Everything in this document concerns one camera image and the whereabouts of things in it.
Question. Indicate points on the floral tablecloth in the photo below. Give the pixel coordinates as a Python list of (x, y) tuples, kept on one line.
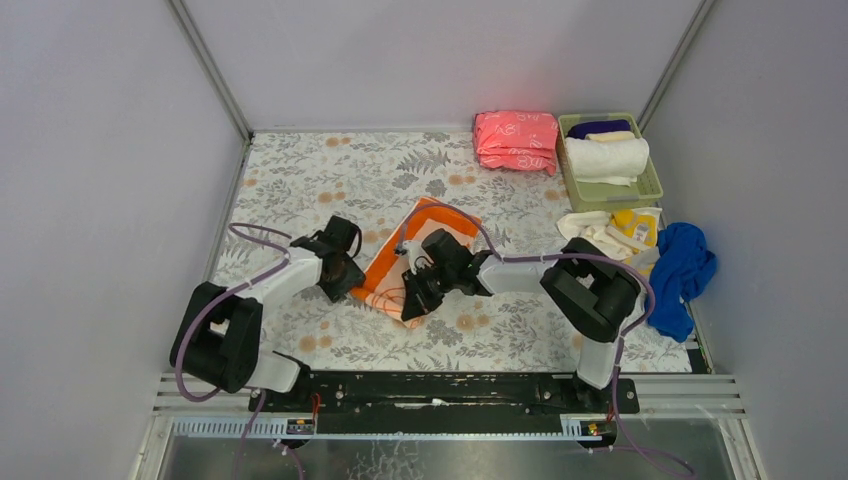
[(294, 182)]

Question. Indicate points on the orange cartoon towel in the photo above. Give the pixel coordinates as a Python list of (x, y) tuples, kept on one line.
[(383, 289)]

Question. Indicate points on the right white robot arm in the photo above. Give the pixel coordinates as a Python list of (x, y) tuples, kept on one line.
[(592, 291)]

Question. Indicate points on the aluminium frame rail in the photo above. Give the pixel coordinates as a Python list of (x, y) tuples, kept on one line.
[(688, 397)]

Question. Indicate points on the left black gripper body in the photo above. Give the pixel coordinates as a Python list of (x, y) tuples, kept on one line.
[(338, 235)]

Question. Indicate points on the white rolled towel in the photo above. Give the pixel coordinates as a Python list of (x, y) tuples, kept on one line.
[(616, 163)]

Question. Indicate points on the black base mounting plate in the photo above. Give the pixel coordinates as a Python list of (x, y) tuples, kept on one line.
[(373, 403)]

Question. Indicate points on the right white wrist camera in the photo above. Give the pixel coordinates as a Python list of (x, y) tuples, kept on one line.
[(414, 253)]

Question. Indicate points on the blue crumpled towel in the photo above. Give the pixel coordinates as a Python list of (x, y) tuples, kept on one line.
[(684, 269)]

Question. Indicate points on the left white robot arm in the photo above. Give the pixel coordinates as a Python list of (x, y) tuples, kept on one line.
[(219, 338)]

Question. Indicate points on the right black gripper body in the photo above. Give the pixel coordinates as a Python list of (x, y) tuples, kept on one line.
[(419, 291)]

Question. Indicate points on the purple rolled towel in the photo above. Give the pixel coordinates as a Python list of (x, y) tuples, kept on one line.
[(584, 129)]

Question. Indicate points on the cream rolled towel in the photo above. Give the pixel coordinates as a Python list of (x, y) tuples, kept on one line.
[(614, 136)]

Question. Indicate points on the yellow white crumpled towel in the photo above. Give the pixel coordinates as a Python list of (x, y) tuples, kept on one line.
[(629, 235)]

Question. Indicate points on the pink folded towel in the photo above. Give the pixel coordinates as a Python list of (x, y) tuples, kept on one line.
[(516, 140)]

